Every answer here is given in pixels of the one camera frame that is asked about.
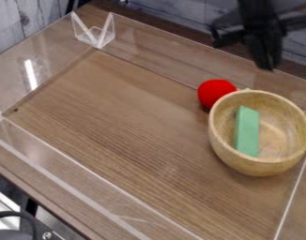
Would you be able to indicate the clear acrylic corner bracket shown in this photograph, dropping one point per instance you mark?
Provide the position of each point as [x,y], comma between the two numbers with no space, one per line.
[98,37]

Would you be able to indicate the green rectangular block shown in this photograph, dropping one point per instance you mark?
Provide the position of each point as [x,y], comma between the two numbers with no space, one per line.
[247,131]

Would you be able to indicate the clear acrylic front wall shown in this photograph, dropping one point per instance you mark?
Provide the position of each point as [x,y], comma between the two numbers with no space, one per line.
[102,211]

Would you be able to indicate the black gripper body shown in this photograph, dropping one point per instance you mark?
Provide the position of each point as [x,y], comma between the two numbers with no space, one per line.
[233,27]

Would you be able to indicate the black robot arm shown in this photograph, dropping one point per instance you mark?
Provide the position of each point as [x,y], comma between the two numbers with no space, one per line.
[252,7]

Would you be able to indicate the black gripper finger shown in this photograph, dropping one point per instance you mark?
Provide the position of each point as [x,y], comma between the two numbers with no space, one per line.
[259,53]
[276,50]

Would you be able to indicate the light wooden bowl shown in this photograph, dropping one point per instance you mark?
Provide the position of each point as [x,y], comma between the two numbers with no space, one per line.
[281,132]

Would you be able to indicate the red ball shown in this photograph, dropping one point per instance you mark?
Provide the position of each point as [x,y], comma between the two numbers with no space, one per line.
[212,90]

